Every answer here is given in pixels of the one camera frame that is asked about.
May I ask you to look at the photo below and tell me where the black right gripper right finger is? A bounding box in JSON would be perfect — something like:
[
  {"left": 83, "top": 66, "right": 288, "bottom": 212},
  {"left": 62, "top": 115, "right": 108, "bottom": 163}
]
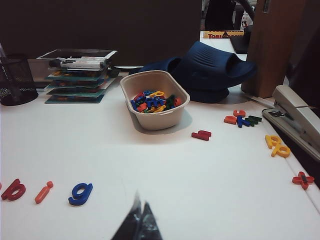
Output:
[{"left": 142, "top": 201, "right": 165, "bottom": 240}]

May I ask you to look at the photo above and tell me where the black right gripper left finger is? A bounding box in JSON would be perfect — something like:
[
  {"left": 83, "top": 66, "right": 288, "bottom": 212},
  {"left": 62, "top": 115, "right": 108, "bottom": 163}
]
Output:
[{"left": 109, "top": 189, "right": 143, "bottom": 240}]

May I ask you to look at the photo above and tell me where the blue letter g magnet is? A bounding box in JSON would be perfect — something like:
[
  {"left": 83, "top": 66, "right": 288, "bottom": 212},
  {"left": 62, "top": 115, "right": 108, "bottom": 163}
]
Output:
[{"left": 67, "top": 182, "right": 94, "bottom": 207}]

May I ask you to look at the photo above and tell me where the orange letter i magnet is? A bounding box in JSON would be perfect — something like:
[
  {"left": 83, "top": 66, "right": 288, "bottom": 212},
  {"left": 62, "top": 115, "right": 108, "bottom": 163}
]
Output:
[{"left": 34, "top": 180, "right": 54, "bottom": 205}]

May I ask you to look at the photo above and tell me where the red letter b magnet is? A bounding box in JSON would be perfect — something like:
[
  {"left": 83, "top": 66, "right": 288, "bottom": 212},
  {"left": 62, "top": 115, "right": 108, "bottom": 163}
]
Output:
[{"left": 0, "top": 183, "right": 27, "bottom": 201}]

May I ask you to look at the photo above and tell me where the red letter h magnet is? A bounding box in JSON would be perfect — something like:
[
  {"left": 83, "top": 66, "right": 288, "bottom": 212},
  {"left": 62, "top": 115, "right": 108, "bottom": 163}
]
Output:
[{"left": 191, "top": 129, "right": 212, "bottom": 141}]

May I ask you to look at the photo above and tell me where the green letter magnet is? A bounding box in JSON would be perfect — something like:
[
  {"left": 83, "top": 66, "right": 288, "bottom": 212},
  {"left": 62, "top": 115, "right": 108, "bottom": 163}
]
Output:
[
  {"left": 163, "top": 94, "right": 177, "bottom": 110},
  {"left": 244, "top": 115, "right": 263, "bottom": 127}
]

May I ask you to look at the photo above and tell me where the orange letter n magnet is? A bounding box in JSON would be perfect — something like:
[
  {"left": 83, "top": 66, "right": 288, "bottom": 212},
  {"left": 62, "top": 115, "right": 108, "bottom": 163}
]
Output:
[{"left": 223, "top": 114, "right": 239, "bottom": 125}]

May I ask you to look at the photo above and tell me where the teal letter puzzle board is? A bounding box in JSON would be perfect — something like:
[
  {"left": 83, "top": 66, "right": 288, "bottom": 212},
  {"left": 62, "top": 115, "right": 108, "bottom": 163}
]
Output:
[
  {"left": 45, "top": 77, "right": 117, "bottom": 90},
  {"left": 46, "top": 69, "right": 111, "bottom": 82},
  {"left": 45, "top": 87, "right": 111, "bottom": 98},
  {"left": 44, "top": 94, "right": 106, "bottom": 105}
]

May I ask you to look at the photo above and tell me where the blue letter k magnet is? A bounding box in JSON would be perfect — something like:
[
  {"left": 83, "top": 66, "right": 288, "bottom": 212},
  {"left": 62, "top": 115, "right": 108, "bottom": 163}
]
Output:
[{"left": 235, "top": 115, "right": 251, "bottom": 129}]

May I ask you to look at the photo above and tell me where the yellow letter p magnet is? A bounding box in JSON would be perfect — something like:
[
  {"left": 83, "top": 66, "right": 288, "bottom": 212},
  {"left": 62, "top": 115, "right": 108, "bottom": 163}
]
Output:
[{"left": 270, "top": 143, "right": 292, "bottom": 158}]

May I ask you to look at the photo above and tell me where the red letter x magnet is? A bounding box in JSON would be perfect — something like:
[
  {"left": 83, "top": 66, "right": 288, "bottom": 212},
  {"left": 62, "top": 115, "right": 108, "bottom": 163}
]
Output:
[{"left": 291, "top": 171, "right": 315, "bottom": 190}]

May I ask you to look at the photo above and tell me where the beige oval bowl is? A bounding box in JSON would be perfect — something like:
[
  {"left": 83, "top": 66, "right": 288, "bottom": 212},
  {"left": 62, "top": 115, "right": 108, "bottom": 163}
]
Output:
[{"left": 119, "top": 70, "right": 191, "bottom": 131}]

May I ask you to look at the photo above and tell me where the navy blue slipper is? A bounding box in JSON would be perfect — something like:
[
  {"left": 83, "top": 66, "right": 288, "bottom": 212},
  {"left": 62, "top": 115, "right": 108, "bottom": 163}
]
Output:
[{"left": 141, "top": 55, "right": 182, "bottom": 76}]

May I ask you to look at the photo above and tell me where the white marker pen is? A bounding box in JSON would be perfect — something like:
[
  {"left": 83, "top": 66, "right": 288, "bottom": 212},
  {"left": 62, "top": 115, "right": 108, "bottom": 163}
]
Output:
[{"left": 49, "top": 56, "right": 109, "bottom": 71}]

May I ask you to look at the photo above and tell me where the dark blue bag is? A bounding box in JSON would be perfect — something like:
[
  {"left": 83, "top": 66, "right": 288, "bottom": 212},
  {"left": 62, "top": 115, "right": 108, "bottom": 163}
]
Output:
[{"left": 171, "top": 40, "right": 259, "bottom": 104}]

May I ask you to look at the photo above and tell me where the black mesh pen holder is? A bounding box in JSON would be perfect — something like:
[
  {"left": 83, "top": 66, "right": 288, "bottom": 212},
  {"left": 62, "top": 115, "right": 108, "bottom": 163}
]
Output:
[{"left": 0, "top": 53, "right": 39, "bottom": 107}]

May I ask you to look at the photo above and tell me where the beige stapler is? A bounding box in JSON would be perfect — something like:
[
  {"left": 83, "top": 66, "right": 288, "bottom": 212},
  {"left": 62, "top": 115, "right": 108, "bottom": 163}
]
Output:
[{"left": 261, "top": 84, "right": 320, "bottom": 161}]

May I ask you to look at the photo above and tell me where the brown desk partition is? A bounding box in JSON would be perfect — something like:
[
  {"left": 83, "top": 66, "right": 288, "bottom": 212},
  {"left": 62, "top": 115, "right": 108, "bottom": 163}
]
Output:
[{"left": 0, "top": 0, "right": 202, "bottom": 69}]

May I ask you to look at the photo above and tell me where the yellow Toblerone box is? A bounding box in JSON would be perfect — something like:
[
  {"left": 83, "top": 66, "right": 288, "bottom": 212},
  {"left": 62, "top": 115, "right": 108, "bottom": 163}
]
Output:
[{"left": 202, "top": 29, "right": 245, "bottom": 40}]

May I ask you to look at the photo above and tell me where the brown wooden box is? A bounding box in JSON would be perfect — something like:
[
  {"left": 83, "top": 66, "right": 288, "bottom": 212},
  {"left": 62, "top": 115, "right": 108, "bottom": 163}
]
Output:
[{"left": 240, "top": 0, "right": 309, "bottom": 99}]

